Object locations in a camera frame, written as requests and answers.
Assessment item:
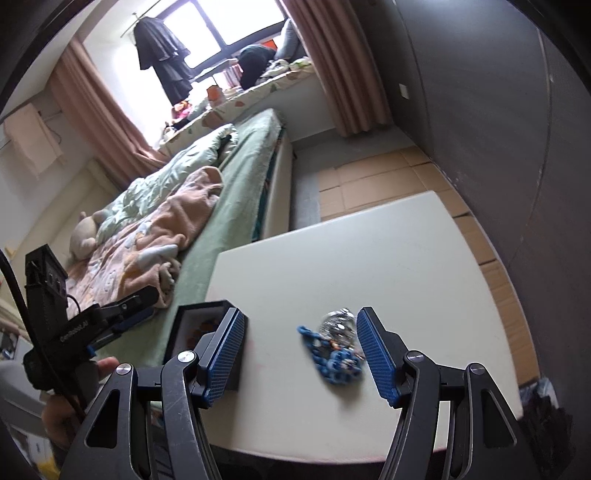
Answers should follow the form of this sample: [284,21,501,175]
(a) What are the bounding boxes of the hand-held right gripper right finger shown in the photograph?
[355,306,525,480]

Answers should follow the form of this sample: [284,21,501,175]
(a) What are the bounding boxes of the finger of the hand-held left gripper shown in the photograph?
[90,305,155,352]
[98,285,158,324]

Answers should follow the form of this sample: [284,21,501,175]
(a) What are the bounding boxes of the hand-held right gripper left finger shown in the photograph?
[60,307,247,480]

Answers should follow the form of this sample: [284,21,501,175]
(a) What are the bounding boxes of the dark gift box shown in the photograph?
[163,300,243,391]

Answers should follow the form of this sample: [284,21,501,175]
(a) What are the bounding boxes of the blue bead bracelet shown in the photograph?
[297,324,365,381]

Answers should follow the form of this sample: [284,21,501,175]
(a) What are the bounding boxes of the person's left hand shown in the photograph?
[41,357,124,450]

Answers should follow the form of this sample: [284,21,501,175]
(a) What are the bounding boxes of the beige plush toy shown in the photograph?
[69,211,109,259]

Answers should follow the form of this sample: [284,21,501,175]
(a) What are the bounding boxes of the pink fleece blanket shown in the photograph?
[65,166,225,308]

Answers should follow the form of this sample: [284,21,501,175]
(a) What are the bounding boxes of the cream bed headboard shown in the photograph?
[0,159,121,259]

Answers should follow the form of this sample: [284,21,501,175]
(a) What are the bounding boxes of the light green duvet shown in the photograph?
[92,123,240,241]

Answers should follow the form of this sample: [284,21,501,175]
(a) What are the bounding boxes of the bed with green sheet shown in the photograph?
[60,108,296,365]

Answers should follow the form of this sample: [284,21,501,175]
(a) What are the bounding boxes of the grey floor mat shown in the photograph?
[291,171,321,229]

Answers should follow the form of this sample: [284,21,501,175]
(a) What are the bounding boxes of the dark patterned cloth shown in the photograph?
[519,378,573,439]

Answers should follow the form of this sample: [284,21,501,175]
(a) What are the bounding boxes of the beige hanging towel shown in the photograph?
[4,104,63,178]

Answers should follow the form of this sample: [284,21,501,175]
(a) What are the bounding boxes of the pink curtain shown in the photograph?
[46,39,169,188]
[281,0,393,138]

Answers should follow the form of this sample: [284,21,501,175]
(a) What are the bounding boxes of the printed window seat cushion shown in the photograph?
[159,62,319,153]

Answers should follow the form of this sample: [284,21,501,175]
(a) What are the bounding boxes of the hanging dark clothes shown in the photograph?
[133,16,195,104]

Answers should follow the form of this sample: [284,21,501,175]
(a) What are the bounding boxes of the black bag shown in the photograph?
[238,45,275,88]

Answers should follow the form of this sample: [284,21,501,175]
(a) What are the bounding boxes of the window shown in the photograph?
[83,0,296,148]

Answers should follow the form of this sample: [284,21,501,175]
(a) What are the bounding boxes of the grey pillow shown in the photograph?
[273,18,301,63]

